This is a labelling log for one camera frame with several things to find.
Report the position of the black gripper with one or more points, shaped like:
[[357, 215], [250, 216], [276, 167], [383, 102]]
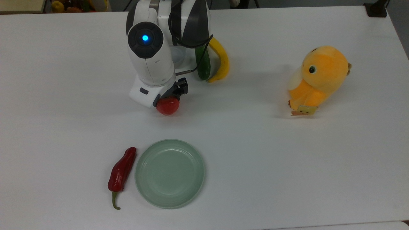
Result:
[[175, 94]]

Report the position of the beige wooden board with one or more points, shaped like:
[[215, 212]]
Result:
[[20, 5]]

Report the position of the yellow toy banana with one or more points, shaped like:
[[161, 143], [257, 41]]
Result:
[[222, 60]]

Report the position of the bin of toy fruit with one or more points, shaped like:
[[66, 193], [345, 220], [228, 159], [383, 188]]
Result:
[[76, 5]]

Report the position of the green toy cucumber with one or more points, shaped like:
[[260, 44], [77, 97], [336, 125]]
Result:
[[203, 65]]

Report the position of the brown paper plush tag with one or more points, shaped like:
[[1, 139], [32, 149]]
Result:
[[303, 111]]

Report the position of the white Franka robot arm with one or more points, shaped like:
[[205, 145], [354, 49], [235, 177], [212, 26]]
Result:
[[150, 64]]

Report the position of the red chili pepper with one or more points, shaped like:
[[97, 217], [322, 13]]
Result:
[[121, 169]]

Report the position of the black table clamp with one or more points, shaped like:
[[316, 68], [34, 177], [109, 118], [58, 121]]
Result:
[[376, 9]]

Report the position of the pale green plate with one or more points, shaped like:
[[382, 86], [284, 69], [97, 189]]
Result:
[[170, 174]]

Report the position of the red apple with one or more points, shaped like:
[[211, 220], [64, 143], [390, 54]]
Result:
[[167, 107]]

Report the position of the orange plush toy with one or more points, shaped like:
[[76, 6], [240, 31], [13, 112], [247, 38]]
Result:
[[322, 73]]

